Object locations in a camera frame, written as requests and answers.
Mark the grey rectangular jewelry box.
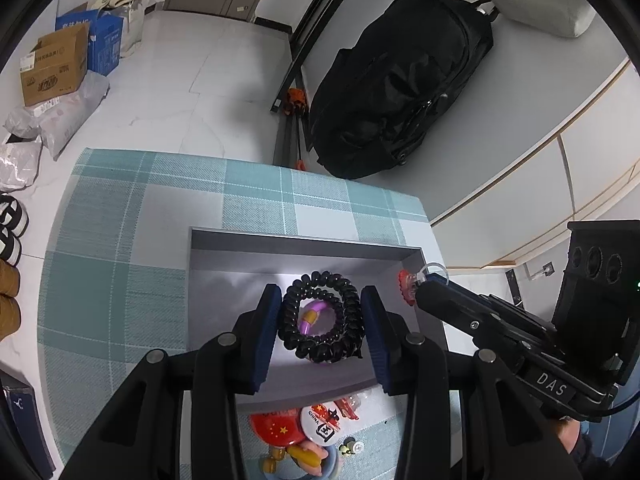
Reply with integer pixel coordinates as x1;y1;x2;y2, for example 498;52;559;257
185;226;459;413

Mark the right hand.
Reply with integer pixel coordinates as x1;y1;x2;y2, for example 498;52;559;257
553;418;591;463

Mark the purple bangle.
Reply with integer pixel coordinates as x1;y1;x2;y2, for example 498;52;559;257
297;299;338;336

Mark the red flag round badge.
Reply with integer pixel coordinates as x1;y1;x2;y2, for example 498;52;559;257
250;408;306;448

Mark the white round badge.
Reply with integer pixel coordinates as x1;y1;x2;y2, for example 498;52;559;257
299;402;349;448

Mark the small white round charm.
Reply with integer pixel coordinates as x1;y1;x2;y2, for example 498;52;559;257
338;437;364;456

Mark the teal plaid tablecloth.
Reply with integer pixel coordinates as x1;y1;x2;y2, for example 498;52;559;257
38;150;439;460

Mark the large black bag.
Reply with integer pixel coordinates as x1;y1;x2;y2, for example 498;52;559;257
310;0;499;180

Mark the black metal rack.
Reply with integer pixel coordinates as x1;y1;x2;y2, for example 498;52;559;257
270;0;344;168

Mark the orange tool on floor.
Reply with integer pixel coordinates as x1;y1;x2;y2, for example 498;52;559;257
282;88;308;117

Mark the black white slipper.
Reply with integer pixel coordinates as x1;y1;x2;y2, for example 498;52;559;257
0;228;22;266
0;193;29;237

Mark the blue Jordan shoe box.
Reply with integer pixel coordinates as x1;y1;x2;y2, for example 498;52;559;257
1;370;55;479

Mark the grey plastic mailer bag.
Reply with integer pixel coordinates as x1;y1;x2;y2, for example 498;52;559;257
4;70;110;160

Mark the brown cardboard box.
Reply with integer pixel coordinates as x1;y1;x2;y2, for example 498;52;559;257
20;23;89;106

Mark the blue cardboard box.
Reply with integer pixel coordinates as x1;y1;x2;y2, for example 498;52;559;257
55;10;124;76

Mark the beige tote bag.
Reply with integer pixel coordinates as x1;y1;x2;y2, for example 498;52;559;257
89;0;149;58

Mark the light blue ring toy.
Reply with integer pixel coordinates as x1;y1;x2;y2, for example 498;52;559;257
260;445;341;479

